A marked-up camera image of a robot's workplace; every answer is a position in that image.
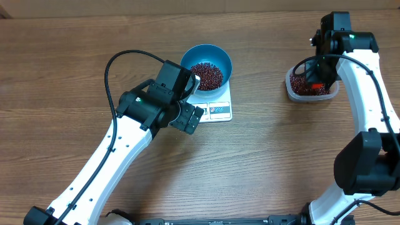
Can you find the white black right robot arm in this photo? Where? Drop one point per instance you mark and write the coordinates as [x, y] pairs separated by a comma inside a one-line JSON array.
[[368, 166]]

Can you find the red adzuki beans pile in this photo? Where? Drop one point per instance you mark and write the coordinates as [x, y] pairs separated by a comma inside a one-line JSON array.
[[300, 87]]

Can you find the red beans in bowl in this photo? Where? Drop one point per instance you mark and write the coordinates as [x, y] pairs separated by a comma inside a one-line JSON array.
[[211, 76]]

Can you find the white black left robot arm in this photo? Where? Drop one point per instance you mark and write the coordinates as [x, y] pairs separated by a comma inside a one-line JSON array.
[[142, 112]]

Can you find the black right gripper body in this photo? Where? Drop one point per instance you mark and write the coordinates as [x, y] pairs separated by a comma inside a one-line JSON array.
[[322, 73]]

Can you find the orange scoop with blue handle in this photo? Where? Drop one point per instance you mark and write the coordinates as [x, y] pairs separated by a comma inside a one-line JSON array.
[[317, 86]]

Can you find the white digital kitchen scale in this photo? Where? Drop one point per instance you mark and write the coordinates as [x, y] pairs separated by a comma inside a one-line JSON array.
[[217, 105]]

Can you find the clear plastic container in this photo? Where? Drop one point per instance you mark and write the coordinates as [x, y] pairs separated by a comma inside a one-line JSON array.
[[308, 99]]

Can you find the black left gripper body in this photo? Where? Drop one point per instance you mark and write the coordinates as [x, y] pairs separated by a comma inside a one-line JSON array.
[[184, 117]]

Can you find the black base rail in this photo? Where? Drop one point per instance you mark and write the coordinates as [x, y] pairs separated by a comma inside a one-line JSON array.
[[271, 220]]

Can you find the teal plastic bowl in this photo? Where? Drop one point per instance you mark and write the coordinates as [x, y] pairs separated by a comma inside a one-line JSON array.
[[208, 53]]

